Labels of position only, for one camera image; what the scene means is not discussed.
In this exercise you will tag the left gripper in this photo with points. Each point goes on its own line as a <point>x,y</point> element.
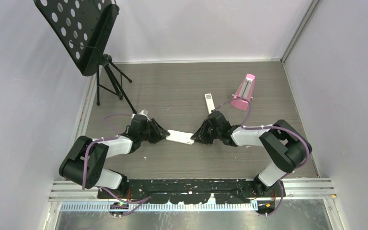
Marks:
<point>159,134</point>

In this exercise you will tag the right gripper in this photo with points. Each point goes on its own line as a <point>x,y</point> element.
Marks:
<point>201,136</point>

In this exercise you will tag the small white remote control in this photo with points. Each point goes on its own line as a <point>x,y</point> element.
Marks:
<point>179,137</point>

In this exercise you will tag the long white remote control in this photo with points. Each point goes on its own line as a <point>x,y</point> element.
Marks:
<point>209,102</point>

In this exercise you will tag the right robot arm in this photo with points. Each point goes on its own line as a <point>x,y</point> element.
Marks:
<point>287,149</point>

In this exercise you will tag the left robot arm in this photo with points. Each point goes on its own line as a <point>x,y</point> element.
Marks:
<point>84,163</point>

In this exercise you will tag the pink metronome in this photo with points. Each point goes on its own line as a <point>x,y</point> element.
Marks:
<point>244,93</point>

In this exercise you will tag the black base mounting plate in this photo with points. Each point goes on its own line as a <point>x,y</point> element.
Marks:
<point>191,191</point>

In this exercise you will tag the black perforated music stand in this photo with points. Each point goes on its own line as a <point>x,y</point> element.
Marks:
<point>84,27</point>

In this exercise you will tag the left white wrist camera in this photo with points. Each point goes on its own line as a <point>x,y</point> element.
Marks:
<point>144,113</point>

